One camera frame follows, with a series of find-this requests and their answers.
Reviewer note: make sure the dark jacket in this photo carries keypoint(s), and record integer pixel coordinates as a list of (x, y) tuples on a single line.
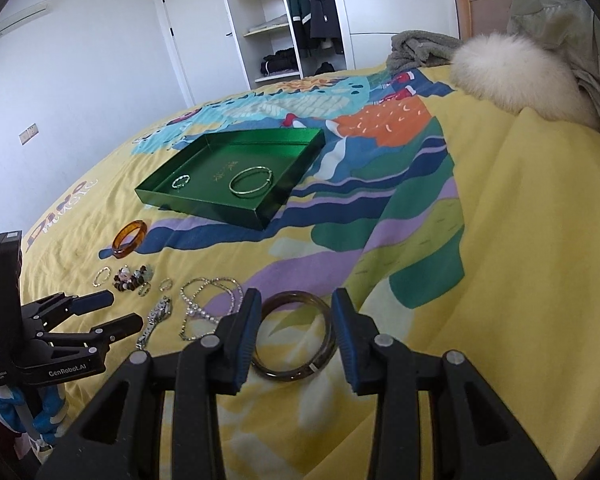
[(325, 5)]

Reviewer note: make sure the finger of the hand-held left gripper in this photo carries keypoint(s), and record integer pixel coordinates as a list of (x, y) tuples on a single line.
[(97, 300), (125, 324)]

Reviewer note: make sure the white wardrobe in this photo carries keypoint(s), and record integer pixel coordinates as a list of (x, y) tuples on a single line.
[(395, 10)]

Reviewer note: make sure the grey blanket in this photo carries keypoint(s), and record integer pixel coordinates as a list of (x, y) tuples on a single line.
[(420, 47)]

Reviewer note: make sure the black bag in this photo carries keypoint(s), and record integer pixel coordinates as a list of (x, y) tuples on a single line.
[(325, 68)]

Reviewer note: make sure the white door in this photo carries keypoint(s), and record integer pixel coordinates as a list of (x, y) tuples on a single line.
[(200, 35)]

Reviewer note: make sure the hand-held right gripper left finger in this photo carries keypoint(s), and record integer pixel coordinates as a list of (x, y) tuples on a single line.
[(247, 340)]

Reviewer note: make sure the yellow printed bed sheet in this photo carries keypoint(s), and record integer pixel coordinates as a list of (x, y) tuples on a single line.
[(480, 260)]

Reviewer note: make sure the beige folded clothes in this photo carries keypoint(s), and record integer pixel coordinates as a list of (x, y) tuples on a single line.
[(270, 23)]

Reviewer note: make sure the black folded clothes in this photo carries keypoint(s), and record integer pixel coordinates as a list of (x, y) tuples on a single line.
[(280, 62)]

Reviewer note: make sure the grey-green duvet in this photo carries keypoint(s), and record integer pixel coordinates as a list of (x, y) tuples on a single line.
[(560, 15)]

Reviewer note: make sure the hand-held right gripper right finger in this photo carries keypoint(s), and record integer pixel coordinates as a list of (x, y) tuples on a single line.
[(347, 355)]

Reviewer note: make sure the wall switch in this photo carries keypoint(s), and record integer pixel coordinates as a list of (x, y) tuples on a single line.
[(29, 133)]

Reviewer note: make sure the large plain silver bangle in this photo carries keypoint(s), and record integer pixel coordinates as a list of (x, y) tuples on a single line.
[(232, 187)]

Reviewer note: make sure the dark brown bangle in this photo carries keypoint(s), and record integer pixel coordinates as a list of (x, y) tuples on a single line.
[(292, 293), (285, 376)]

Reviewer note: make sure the green tray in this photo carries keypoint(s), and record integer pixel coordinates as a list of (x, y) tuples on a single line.
[(220, 160)]

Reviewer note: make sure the twisted silver bangle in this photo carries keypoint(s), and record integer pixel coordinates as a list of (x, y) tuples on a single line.
[(227, 280)]

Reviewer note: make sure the green jacket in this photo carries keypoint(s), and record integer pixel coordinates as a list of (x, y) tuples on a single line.
[(297, 10)]

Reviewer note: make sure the white air conditioner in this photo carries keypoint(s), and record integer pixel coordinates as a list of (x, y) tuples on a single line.
[(17, 15)]

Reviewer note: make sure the white fur pillow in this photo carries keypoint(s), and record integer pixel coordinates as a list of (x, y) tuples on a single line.
[(520, 75)]

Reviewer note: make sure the amber bangle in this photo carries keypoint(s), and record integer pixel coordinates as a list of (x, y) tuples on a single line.
[(122, 251)]

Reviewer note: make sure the wooden headboard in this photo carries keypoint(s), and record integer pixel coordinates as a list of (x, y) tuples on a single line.
[(485, 5)]

